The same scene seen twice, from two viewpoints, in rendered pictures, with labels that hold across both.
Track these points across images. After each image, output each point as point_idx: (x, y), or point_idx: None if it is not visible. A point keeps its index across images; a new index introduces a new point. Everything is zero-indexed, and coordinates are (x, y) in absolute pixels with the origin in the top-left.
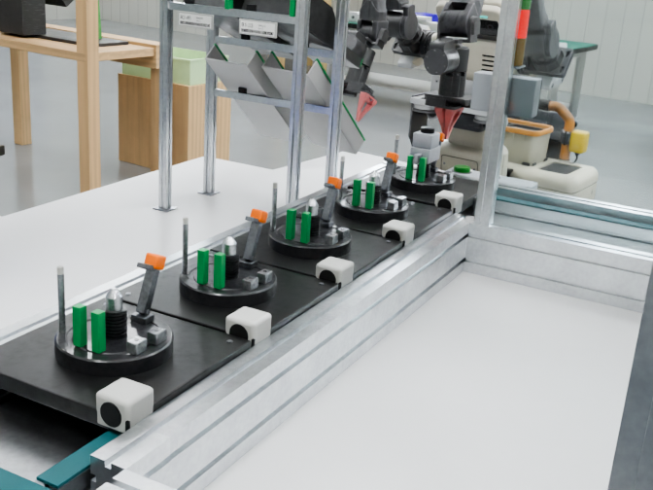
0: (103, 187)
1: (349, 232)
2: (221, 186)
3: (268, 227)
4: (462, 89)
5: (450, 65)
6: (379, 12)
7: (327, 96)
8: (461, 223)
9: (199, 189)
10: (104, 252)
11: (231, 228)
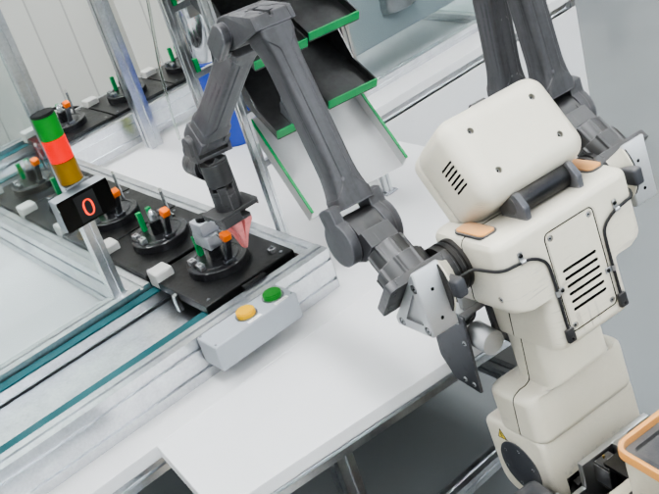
0: (413, 145)
1: (103, 224)
2: (410, 194)
3: (152, 202)
4: (214, 204)
5: (186, 171)
6: (487, 90)
7: (265, 150)
8: (125, 283)
9: (401, 185)
10: (255, 175)
11: (169, 192)
